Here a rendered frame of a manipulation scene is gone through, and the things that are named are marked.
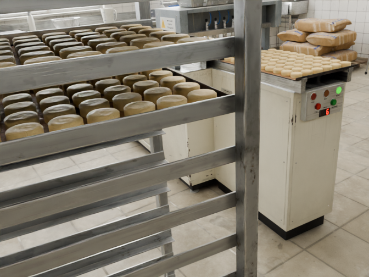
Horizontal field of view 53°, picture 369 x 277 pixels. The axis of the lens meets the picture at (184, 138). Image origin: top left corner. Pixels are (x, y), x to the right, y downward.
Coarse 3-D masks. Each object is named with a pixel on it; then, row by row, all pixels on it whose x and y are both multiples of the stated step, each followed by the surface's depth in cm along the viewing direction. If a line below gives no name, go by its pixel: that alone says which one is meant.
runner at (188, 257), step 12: (216, 240) 68; (228, 240) 70; (192, 252) 67; (204, 252) 68; (216, 252) 69; (156, 264) 64; (168, 264) 65; (180, 264) 66; (120, 276) 62; (132, 276) 63; (144, 276) 64; (156, 276) 65
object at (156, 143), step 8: (136, 8) 92; (144, 8) 91; (136, 16) 93; (144, 16) 92; (160, 136) 105; (152, 144) 105; (160, 144) 105; (152, 152) 107; (160, 200) 112; (168, 248) 119
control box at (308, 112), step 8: (312, 88) 170; (320, 88) 169; (328, 88) 171; (336, 88) 173; (304, 96) 167; (320, 96) 170; (328, 96) 173; (336, 96) 175; (304, 104) 169; (312, 104) 170; (328, 104) 175; (336, 104) 177; (304, 112) 170; (312, 112) 171; (320, 112) 173; (336, 112) 179; (304, 120) 171
